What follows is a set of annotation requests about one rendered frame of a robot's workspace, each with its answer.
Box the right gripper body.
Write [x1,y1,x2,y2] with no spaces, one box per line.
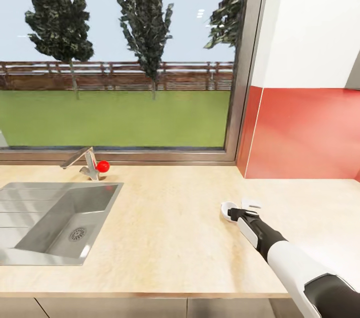
[230,208,246,221]

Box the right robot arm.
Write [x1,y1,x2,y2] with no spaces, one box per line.
[227,198,360,318]

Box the coffee cup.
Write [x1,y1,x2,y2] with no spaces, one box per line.
[221,202,239,222]

